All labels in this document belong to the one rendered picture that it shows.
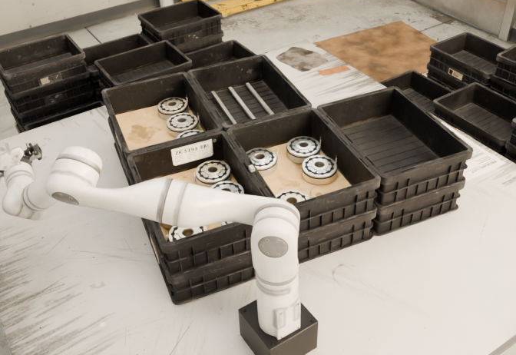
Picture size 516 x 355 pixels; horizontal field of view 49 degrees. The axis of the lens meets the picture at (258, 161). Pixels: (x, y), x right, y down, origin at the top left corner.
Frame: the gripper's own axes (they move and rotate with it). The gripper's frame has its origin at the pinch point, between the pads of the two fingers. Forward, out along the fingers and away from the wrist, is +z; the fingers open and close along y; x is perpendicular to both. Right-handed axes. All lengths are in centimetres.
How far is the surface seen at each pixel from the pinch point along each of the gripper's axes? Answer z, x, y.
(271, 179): -33, -31, 59
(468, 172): -45, -61, 119
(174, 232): -44, -21, 27
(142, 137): 6.1, -18.3, 34.8
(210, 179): -28, -23, 44
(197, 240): -56, -18, 31
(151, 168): -16.8, -17.2, 31.3
